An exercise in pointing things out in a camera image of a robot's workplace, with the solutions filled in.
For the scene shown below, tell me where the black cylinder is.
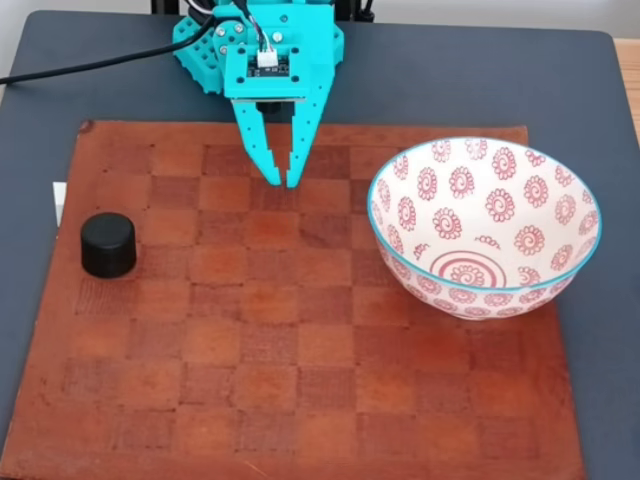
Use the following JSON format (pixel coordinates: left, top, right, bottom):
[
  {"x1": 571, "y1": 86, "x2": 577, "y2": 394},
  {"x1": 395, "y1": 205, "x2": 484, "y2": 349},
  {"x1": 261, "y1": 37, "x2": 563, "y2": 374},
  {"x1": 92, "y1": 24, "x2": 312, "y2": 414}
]
[{"x1": 80, "y1": 212, "x2": 138, "y2": 279}]

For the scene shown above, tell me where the white bowl red flower pattern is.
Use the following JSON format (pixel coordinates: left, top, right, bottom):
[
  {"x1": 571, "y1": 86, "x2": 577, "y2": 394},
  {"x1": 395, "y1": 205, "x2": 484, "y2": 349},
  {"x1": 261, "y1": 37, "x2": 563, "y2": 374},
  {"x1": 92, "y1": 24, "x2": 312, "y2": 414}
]
[{"x1": 367, "y1": 137, "x2": 604, "y2": 322}]

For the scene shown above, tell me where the brown leather chessboard mat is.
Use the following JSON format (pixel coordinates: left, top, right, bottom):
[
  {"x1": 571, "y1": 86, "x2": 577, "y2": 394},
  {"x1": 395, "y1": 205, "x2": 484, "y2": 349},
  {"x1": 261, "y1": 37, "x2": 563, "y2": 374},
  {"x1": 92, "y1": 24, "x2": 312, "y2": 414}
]
[{"x1": 0, "y1": 118, "x2": 587, "y2": 480}]

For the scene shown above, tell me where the thin camera cable white plug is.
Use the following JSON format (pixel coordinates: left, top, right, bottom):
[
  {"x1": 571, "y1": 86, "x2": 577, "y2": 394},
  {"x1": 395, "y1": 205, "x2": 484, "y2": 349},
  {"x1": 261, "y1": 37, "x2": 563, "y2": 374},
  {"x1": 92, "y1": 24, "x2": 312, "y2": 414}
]
[{"x1": 234, "y1": 0, "x2": 276, "y2": 66}]

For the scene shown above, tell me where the teal square camera box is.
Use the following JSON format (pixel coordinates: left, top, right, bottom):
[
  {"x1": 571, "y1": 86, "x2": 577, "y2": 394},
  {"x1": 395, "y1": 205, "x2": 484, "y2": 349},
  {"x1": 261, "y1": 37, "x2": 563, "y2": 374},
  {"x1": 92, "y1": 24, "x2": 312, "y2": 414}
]
[{"x1": 223, "y1": 44, "x2": 309, "y2": 105}]

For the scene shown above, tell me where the thick black cable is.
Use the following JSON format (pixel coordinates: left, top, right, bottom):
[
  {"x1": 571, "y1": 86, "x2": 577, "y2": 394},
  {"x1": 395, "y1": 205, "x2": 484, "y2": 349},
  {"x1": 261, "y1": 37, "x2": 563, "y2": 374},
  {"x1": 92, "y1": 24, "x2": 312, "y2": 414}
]
[{"x1": 0, "y1": 13, "x2": 214, "y2": 86}]

